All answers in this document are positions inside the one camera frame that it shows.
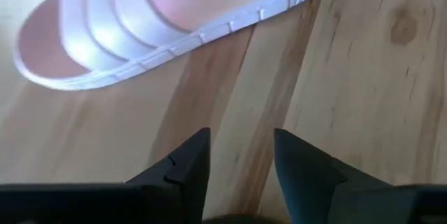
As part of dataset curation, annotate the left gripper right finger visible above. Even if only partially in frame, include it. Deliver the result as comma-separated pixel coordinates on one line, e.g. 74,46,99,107
274,128,392,224

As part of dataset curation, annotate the pink rubber slide sandal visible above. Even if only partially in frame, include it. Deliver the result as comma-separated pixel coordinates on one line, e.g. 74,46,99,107
13,0,329,91

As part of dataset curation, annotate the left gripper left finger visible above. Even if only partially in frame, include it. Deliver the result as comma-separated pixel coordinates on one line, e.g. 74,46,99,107
124,127,212,224

